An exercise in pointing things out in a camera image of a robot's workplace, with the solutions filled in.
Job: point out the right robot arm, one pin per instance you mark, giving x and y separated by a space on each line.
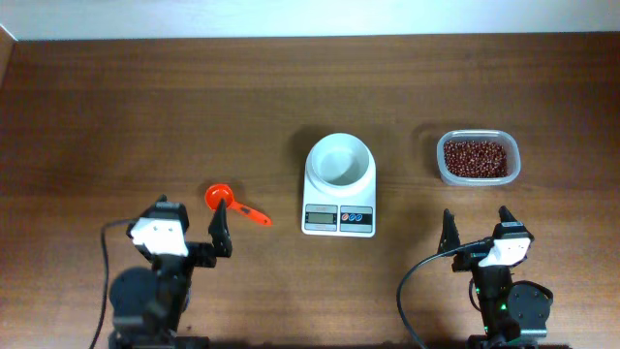
513 313

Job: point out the orange measuring scoop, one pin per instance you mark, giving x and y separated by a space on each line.
217 193

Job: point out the clear plastic container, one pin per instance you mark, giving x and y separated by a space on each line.
501 137

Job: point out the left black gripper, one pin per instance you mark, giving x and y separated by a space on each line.
219 247

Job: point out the white digital kitchen scale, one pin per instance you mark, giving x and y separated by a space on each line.
349 212

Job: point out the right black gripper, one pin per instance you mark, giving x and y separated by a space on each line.
469 259

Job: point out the red beans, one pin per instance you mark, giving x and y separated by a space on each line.
476 159

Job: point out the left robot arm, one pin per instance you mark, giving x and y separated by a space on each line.
148 302

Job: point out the white round bowl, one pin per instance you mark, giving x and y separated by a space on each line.
340 160

